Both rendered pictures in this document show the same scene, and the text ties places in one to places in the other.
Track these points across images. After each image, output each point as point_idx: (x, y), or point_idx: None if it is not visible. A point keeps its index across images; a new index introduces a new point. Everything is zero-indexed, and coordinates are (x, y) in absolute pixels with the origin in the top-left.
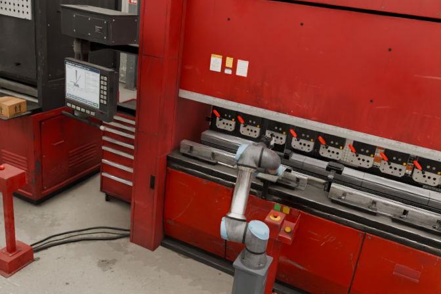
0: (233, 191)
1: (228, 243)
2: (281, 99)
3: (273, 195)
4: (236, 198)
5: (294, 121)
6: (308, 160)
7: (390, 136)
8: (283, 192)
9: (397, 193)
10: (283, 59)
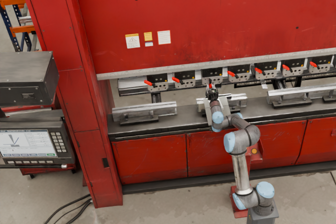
0: (236, 174)
1: (190, 168)
2: (211, 50)
3: None
4: (241, 179)
5: (229, 63)
6: None
7: (316, 47)
8: None
9: None
10: (207, 18)
